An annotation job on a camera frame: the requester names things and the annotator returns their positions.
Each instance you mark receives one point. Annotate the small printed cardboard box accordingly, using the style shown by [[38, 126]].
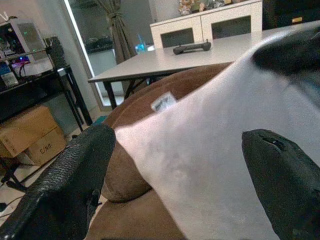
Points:
[[47, 150]]

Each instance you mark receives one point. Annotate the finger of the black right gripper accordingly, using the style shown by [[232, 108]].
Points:
[[292, 53]]

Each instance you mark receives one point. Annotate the plush toy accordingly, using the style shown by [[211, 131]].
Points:
[[186, 6]]

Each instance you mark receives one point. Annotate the black television yellow sticker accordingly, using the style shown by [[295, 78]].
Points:
[[282, 12]]

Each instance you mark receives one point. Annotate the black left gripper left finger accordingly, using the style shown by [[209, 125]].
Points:
[[62, 180]]

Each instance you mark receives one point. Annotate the black desk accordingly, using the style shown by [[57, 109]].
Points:
[[30, 92]]

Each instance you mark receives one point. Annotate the blue glowing bottle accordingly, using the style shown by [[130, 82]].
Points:
[[141, 46]]

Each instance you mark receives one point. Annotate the tied grey-brown curtain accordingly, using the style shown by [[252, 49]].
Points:
[[120, 32]]

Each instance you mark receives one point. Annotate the white cabinet glass doors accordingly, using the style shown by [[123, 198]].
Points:
[[200, 22]]

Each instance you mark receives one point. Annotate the white folding table black legs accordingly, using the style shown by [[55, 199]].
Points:
[[187, 60]]

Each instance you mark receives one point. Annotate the large cardboard box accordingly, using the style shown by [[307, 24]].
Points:
[[25, 127]]

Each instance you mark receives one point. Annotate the white pillow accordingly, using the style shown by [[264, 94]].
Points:
[[212, 150]]

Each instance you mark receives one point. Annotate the white glass computer case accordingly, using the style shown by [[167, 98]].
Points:
[[25, 37]]

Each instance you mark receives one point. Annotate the blue box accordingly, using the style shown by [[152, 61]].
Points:
[[7, 73]]

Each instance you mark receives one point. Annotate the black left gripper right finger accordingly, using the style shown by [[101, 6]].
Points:
[[287, 180]]

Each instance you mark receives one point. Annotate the brown velvet sofa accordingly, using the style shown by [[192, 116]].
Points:
[[130, 175]]

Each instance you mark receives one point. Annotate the black mesh speaker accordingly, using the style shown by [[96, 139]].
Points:
[[56, 52]]

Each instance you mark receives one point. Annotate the black handheld controller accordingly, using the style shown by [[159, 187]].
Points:
[[191, 47]]

